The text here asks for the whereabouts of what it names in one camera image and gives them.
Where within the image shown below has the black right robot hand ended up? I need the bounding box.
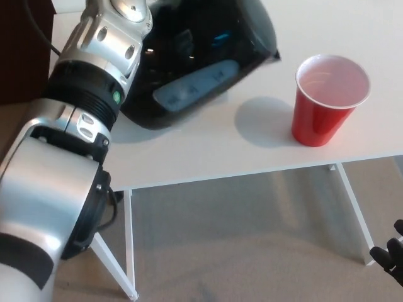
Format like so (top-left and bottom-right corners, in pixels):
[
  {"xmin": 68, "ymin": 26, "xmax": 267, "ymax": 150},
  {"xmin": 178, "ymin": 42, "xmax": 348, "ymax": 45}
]
[{"xmin": 368, "ymin": 218, "xmax": 403, "ymax": 281}]

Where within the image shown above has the black electric kettle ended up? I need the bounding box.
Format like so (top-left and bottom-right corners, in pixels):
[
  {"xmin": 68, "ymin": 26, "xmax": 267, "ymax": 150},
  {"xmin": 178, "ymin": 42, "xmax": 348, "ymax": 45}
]
[{"xmin": 121, "ymin": 0, "xmax": 282, "ymax": 130}]

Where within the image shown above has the red plastic cup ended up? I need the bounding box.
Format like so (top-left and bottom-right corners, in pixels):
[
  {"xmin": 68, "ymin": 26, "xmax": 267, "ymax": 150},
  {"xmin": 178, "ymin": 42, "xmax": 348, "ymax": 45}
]
[{"xmin": 291, "ymin": 53, "xmax": 372, "ymax": 147}]

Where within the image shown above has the dark brown cabinet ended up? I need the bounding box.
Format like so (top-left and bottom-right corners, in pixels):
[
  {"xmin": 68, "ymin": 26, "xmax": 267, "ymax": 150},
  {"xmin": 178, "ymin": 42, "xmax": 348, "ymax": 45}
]
[{"xmin": 0, "ymin": 0, "xmax": 57, "ymax": 106}]

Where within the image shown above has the white metal table leg frame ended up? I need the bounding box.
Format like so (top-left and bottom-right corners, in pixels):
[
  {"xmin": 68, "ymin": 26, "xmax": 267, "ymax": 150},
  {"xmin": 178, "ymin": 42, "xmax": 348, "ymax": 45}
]
[
  {"xmin": 326, "ymin": 160, "xmax": 403, "ymax": 267},
  {"xmin": 91, "ymin": 188, "xmax": 139, "ymax": 299}
]

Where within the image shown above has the black elbow loop cable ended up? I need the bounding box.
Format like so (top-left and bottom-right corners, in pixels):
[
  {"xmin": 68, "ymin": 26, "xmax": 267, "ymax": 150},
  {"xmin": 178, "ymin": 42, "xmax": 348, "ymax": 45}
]
[{"xmin": 94, "ymin": 187, "xmax": 120, "ymax": 249}]

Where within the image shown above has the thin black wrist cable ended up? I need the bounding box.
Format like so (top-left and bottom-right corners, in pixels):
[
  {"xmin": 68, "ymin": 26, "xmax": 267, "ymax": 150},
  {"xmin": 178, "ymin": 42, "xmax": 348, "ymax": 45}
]
[{"xmin": 26, "ymin": 0, "xmax": 62, "ymax": 55}]

